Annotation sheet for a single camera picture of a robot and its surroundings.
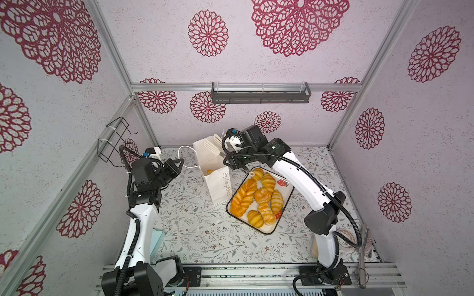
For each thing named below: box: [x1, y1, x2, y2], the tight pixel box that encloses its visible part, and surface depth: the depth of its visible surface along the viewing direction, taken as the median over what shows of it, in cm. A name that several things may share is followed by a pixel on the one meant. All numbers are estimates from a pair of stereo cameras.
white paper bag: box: [192, 133, 233, 205], surface depth 82 cm
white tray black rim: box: [225, 166, 296, 235], surface depth 94 cm
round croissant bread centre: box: [253, 186, 272, 204], surface depth 95 cm
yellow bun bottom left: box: [247, 209, 265, 229], surface depth 87 cm
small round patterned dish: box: [338, 229, 357, 248], surface depth 85 cm
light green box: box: [149, 227, 166, 265], surface depth 82 cm
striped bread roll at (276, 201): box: [270, 189, 284, 216], surface depth 94 cm
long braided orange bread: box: [229, 178, 258, 218], surface depth 95 cm
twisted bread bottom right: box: [257, 202, 276, 226], surface depth 89 cm
